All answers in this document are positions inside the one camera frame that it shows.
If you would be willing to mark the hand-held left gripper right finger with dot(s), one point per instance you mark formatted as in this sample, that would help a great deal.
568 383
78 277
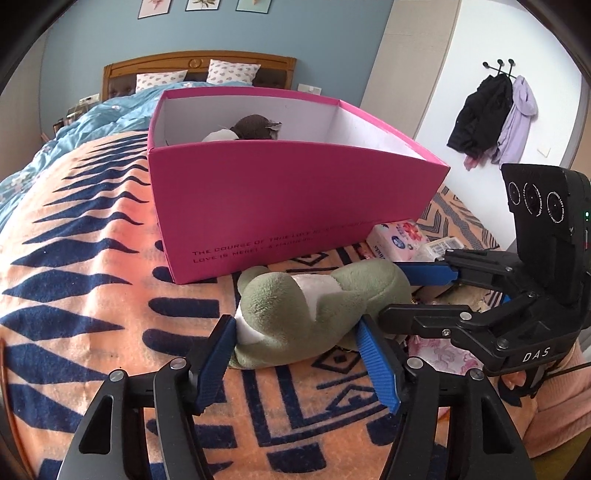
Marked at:
378 364

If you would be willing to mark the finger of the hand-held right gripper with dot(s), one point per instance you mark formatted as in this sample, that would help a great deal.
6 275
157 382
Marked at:
429 273
425 319

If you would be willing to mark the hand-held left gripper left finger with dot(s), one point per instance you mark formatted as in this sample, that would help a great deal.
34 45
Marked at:
214 364

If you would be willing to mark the pink floral tissue pack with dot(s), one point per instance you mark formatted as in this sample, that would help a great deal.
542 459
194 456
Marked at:
397 240

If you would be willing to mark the green plush frog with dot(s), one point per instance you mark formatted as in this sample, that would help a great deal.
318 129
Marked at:
277 300

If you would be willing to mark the pink cardboard box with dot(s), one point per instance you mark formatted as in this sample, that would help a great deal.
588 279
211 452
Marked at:
277 198

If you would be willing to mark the person's right forearm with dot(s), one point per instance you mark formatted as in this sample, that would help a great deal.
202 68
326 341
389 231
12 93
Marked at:
563 406

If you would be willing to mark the person's right hand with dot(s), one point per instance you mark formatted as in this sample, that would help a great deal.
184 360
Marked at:
513 382

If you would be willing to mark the clear plastic packet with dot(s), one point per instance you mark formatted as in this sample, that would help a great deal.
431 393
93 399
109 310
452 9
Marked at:
438 248

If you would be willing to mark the pink floral packet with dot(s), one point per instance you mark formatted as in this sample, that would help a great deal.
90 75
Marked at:
434 355

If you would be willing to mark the pink garment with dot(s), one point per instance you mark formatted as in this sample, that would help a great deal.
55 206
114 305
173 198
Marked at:
472 162

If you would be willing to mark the orange patterned blanket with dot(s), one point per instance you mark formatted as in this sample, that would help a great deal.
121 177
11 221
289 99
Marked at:
92 300

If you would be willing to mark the purple hoodie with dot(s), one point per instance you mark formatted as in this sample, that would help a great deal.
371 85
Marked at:
515 124

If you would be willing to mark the black jacket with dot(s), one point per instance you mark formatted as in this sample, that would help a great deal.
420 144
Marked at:
480 115

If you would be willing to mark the beige wardrobe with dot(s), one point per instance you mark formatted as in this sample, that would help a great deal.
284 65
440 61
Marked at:
406 60

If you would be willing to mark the brown furry plush toy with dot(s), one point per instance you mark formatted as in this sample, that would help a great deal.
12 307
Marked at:
251 127

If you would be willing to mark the blue floral duvet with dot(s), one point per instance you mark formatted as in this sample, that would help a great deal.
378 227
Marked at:
106 115

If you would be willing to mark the white heart print pillow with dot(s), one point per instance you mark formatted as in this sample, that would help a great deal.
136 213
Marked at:
233 71
159 79

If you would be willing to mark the wooden bed headboard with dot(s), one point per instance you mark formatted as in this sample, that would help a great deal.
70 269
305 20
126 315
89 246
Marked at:
194 62

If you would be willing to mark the white wall socket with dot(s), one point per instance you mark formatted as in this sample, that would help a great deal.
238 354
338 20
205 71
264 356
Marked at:
544 152

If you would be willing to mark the black wall coat hooks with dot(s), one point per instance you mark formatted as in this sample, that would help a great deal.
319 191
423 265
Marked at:
499 67

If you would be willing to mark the white wall switch plate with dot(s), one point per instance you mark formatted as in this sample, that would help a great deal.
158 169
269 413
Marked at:
308 89

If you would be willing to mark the green flower wall picture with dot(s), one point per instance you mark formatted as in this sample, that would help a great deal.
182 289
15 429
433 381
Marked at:
253 3

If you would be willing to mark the white flower wall picture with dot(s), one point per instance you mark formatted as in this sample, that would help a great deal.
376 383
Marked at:
202 3

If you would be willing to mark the pink flower wall picture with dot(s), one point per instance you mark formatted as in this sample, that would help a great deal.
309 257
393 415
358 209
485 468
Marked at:
154 7

